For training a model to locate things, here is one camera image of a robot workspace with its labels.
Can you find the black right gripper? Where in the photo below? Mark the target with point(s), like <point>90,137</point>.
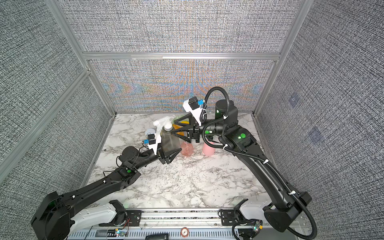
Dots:
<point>195,133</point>

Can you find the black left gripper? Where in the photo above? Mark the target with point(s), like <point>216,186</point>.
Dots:
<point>165,159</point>

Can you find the clear grey spray bottle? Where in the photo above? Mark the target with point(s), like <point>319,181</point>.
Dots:
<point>169,141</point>

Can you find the translucent pink spray bottle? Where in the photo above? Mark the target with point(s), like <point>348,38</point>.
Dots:
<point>187,149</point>

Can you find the translucent white spray nozzle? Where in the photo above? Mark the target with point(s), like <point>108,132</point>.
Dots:
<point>165,123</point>

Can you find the opaque pink spray bottle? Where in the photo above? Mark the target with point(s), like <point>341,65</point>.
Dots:
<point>207,150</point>

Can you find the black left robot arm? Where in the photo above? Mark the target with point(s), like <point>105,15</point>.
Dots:
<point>60,215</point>

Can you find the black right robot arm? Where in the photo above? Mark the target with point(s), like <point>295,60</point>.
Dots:
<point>224,132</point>

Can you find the orange bread roll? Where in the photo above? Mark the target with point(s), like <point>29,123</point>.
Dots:
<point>177,126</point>

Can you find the green scalloped plate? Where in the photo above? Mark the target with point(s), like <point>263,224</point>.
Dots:
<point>181,118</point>

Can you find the small round white can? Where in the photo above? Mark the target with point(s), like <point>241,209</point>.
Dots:
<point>150,131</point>

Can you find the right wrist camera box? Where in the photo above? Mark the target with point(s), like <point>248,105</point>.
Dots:
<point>196,108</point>

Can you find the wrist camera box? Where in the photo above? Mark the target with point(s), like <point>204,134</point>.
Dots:
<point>154,142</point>
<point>196,108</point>

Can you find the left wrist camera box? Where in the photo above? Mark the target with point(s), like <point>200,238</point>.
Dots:
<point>154,142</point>

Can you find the aluminium front rail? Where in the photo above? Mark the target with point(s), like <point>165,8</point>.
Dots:
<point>182,224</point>

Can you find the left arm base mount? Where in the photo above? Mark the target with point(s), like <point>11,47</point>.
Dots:
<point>123,218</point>

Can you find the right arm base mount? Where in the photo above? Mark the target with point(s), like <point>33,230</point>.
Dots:
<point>237,217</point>

